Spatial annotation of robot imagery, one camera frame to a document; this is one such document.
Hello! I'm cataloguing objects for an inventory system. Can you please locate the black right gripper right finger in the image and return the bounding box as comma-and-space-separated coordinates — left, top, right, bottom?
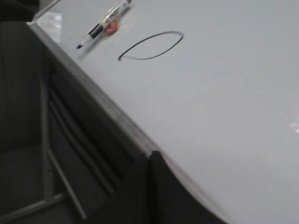
149, 151, 224, 224

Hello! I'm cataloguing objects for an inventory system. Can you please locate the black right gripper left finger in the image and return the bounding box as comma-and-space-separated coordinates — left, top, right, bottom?
82, 154, 150, 224

